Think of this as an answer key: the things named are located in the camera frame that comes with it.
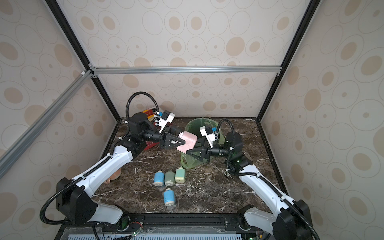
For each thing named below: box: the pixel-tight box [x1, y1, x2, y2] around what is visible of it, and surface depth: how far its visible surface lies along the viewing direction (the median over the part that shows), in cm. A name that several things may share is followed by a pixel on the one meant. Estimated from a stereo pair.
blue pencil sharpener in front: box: [163, 188, 176, 207], surface depth 77 cm
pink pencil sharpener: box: [176, 131, 198, 154], surface depth 61 cm
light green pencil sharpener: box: [175, 166, 185, 184], surface depth 85 cm
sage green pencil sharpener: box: [164, 170, 175, 187], surface depth 83 cm
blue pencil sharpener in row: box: [154, 170, 165, 187], surface depth 83 cm
